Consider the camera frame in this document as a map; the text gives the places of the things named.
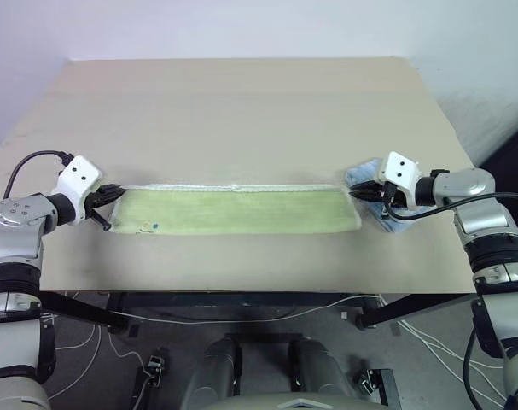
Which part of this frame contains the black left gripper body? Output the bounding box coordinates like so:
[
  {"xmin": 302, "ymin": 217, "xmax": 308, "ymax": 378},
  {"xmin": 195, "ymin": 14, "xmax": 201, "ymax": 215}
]
[{"xmin": 84, "ymin": 187, "xmax": 108, "ymax": 217}]

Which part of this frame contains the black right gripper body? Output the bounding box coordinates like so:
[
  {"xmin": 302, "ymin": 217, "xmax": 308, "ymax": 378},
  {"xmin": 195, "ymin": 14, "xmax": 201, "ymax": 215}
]
[{"xmin": 379, "ymin": 181, "xmax": 408, "ymax": 210}]

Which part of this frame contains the light green towel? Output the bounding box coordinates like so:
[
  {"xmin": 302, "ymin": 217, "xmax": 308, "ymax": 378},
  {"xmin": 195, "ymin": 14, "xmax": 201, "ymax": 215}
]
[{"xmin": 108, "ymin": 182, "xmax": 363, "ymax": 237}]

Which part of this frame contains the blue folded cloth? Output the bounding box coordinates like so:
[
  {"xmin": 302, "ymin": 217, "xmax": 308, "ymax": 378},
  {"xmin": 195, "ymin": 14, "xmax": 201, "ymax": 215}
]
[{"xmin": 344, "ymin": 157, "xmax": 417, "ymax": 235}]

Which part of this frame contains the dark rounded right robot leg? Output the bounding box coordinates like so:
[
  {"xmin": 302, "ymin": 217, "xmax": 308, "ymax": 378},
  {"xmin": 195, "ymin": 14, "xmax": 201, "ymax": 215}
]
[{"xmin": 287, "ymin": 335, "xmax": 358, "ymax": 410}]

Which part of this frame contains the dark rounded robot leg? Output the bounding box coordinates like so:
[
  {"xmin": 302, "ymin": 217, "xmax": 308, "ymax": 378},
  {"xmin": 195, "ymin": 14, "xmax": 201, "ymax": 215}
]
[
  {"xmin": 287, "ymin": 335, "xmax": 358, "ymax": 410},
  {"xmin": 180, "ymin": 336, "xmax": 243, "ymax": 410}
]

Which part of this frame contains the dark rounded left robot leg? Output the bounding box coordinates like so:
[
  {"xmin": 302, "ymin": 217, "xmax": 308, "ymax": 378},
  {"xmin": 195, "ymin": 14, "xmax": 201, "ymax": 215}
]
[{"xmin": 180, "ymin": 336, "xmax": 243, "ymax": 410}]

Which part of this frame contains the grey robot torso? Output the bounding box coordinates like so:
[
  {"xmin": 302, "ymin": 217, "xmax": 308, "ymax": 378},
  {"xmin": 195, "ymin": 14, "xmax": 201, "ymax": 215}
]
[{"xmin": 207, "ymin": 390, "xmax": 394, "ymax": 410}]

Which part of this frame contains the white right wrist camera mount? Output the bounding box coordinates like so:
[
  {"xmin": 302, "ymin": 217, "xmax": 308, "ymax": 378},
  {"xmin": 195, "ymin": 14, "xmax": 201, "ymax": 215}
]
[{"xmin": 376, "ymin": 150, "xmax": 422, "ymax": 210}]

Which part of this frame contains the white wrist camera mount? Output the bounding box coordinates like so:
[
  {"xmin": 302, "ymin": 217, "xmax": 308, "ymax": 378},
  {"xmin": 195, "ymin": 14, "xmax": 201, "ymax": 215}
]
[
  {"xmin": 55, "ymin": 155, "xmax": 104, "ymax": 224},
  {"xmin": 376, "ymin": 150, "xmax": 422, "ymax": 210}
]

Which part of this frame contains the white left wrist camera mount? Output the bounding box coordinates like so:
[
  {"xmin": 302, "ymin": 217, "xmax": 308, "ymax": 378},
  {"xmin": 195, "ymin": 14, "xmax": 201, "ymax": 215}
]
[{"xmin": 55, "ymin": 155, "xmax": 104, "ymax": 224}]

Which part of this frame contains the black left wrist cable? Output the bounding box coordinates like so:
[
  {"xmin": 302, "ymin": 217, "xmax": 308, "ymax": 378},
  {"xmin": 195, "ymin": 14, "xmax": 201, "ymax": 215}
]
[{"xmin": 2, "ymin": 149, "xmax": 74, "ymax": 202}]

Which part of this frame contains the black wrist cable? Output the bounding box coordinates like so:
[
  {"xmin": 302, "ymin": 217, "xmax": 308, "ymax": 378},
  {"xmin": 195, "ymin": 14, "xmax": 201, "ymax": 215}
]
[
  {"xmin": 2, "ymin": 149, "xmax": 74, "ymax": 202},
  {"xmin": 381, "ymin": 191, "xmax": 518, "ymax": 223}
]

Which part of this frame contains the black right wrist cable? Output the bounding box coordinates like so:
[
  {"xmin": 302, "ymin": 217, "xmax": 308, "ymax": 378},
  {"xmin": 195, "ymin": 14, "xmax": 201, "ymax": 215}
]
[{"xmin": 381, "ymin": 191, "xmax": 518, "ymax": 223}]

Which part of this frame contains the black metal table frame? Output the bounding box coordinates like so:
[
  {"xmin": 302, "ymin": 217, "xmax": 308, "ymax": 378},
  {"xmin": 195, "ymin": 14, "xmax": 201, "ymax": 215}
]
[{"xmin": 38, "ymin": 291, "xmax": 478, "ymax": 337}]

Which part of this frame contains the white looped floor cable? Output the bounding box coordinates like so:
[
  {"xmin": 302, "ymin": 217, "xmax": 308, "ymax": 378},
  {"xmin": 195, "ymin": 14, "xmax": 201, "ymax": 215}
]
[{"xmin": 53, "ymin": 315, "xmax": 145, "ymax": 365}]

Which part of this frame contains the black metal floor bracket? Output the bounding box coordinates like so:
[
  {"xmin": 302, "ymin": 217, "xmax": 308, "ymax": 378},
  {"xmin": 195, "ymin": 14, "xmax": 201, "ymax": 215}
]
[
  {"xmin": 143, "ymin": 353, "xmax": 167, "ymax": 386},
  {"xmin": 355, "ymin": 367, "xmax": 382, "ymax": 397}
]

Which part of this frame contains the long white cable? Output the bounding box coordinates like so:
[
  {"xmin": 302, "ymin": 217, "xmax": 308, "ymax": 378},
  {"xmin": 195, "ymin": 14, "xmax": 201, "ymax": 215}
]
[{"xmin": 40, "ymin": 294, "xmax": 390, "ymax": 326}]

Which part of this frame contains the white floor cable bundle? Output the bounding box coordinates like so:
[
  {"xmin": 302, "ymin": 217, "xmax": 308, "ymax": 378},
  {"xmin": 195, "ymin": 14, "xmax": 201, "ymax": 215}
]
[{"xmin": 393, "ymin": 319, "xmax": 508, "ymax": 385}]

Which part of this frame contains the black right shoulder cable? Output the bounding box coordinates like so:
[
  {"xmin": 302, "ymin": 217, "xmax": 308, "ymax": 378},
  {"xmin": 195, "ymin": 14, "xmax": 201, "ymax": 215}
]
[{"xmin": 462, "ymin": 326, "xmax": 515, "ymax": 410}]

